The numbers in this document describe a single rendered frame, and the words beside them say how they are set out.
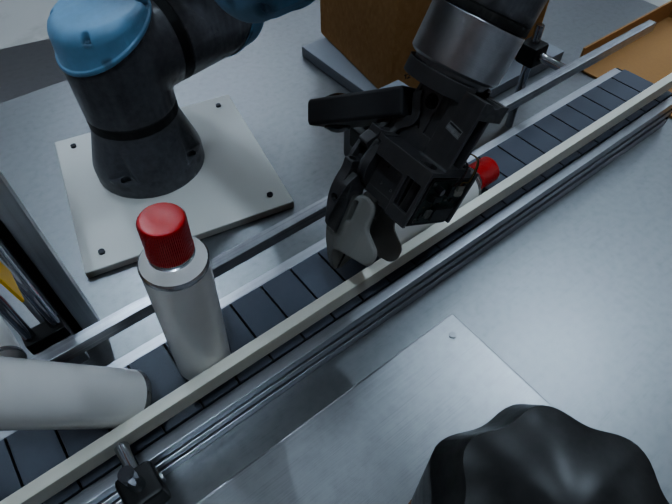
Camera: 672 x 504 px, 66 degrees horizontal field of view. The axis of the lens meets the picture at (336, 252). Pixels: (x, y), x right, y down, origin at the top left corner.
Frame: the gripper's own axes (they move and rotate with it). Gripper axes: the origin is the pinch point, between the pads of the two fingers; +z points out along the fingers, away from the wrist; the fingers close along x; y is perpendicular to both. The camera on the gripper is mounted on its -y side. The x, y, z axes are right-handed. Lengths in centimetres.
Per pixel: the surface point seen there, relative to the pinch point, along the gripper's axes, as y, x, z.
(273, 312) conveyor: -1.2, -3.5, 8.7
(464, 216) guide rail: 3.1, 15.1, -5.6
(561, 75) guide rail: -4.2, 33.8, -21.7
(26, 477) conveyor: -0.1, -25.8, 21.2
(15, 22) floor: -282, 52, 79
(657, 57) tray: -7, 74, -30
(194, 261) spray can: 1.5, -17.5, -2.6
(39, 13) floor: -284, 63, 73
